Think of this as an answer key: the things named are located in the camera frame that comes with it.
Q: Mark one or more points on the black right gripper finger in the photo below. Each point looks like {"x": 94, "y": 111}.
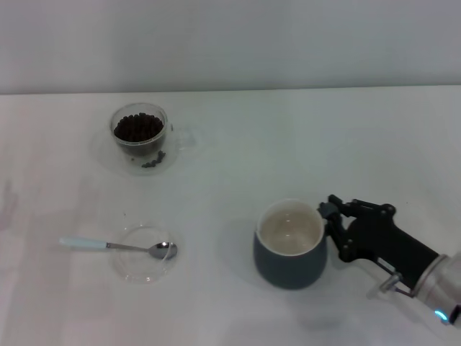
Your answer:
{"x": 345, "y": 208}
{"x": 340, "y": 238}

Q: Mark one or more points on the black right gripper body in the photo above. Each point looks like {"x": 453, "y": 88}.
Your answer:
{"x": 378, "y": 234}

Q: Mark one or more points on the dark teal ceramic mug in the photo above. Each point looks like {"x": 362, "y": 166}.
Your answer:
{"x": 288, "y": 270}

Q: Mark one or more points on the clear double-walled glass cup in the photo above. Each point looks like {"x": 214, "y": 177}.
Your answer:
{"x": 169, "y": 135}

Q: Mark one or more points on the clear round glass dish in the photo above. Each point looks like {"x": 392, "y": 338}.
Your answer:
{"x": 144, "y": 268}

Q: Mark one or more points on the clear glass saucer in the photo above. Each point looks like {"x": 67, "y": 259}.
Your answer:
{"x": 104, "y": 158}

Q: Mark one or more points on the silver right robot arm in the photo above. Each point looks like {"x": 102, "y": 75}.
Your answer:
{"x": 443, "y": 284}

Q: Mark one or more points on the loose coffee bean cluster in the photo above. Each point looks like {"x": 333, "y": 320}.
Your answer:
{"x": 154, "y": 161}

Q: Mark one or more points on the coffee bean pile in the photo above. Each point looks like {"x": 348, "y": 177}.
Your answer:
{"x": 138, "y": 128}

